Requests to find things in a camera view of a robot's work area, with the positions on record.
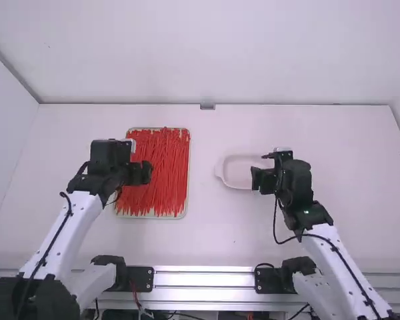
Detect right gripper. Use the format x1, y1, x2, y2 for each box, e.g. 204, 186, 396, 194
275, 159, 314, 206

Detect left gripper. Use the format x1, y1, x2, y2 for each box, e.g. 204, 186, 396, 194
88, 139, 131, 176

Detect white dish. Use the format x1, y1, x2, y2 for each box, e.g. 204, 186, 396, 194
214, 153, 281, 194

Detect pale tray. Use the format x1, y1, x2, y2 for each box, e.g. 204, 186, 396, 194
112, 126, 192, 221

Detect silver rails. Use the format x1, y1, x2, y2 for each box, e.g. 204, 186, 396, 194
0, 265, 400, 307

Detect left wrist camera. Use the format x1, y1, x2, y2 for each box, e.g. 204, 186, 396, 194
119, 139, 137, 163

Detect black cable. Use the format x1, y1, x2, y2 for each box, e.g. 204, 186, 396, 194
271, 196, 306, 246
59, 191, 75, 218

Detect row of orange cable ties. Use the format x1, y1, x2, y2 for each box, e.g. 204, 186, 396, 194
115, 127, 191, 218

